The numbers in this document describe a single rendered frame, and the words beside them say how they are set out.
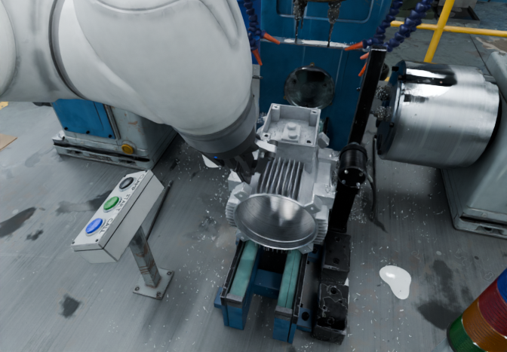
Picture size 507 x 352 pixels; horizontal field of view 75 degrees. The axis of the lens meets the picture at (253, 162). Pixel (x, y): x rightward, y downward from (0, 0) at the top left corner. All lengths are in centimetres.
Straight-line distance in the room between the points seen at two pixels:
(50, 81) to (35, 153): 100
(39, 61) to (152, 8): 13
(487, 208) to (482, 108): 26
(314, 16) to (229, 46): 83
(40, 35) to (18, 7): 2
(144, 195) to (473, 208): 76
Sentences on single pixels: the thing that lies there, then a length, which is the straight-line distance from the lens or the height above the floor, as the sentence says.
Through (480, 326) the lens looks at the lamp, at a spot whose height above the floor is 110.
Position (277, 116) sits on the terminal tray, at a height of 113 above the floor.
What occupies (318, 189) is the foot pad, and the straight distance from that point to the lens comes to 60.
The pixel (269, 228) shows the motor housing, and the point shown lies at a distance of 70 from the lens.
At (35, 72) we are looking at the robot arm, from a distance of 30.
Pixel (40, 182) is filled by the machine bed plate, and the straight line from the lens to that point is 118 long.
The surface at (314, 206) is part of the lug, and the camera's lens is 56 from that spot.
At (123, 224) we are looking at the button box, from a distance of 60.
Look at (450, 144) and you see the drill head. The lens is 84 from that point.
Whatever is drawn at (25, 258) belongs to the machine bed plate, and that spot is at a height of 80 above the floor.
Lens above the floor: 151
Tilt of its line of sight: 42 degrees down
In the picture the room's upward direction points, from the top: straight up
